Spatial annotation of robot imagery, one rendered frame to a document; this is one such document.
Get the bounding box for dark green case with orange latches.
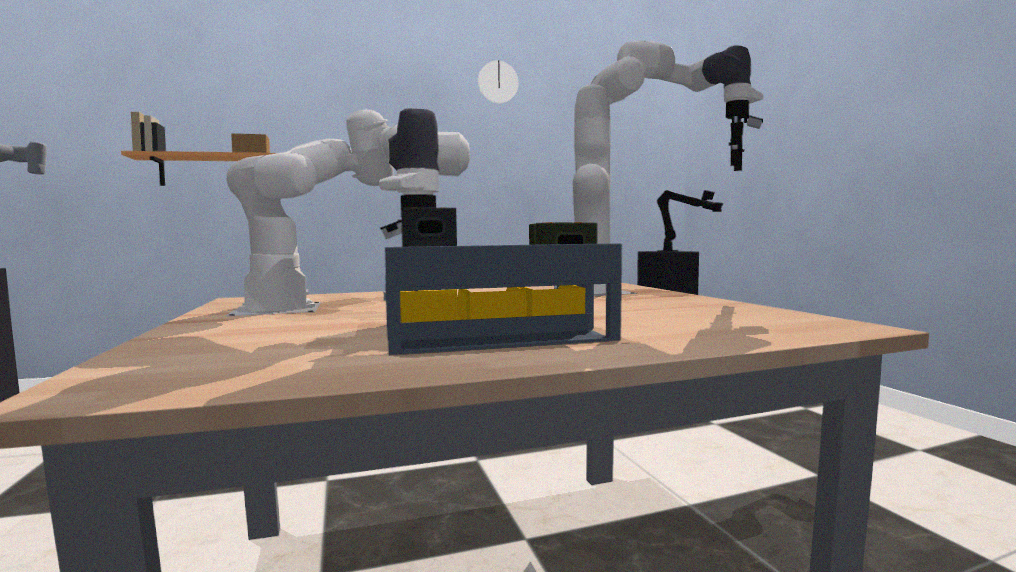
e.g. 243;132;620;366
529;223;597;245

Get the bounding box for yellow bin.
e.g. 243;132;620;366
518;285;585;317
400;289;457;323
457;287;526;320

